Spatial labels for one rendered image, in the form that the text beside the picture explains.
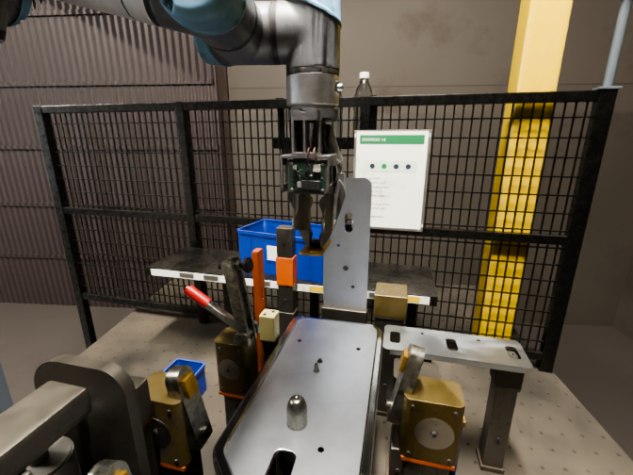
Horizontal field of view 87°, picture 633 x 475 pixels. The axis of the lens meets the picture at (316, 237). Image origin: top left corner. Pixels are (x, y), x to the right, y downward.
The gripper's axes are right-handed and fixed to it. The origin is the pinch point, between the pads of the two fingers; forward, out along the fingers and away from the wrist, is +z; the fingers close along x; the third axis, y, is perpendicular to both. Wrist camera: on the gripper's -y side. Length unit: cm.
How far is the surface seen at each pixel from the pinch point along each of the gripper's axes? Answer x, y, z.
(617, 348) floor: 173, -197, 128
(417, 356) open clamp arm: 17.4, 6.8, 15.7
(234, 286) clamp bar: -15.2, 1.4, 10.0
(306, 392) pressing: -0.4, 5.7, 26.8
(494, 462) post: 38, -13, 54
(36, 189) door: -271, -158, 25
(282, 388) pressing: -4.9, 5.9, 26.8
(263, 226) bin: -32, -53, 14
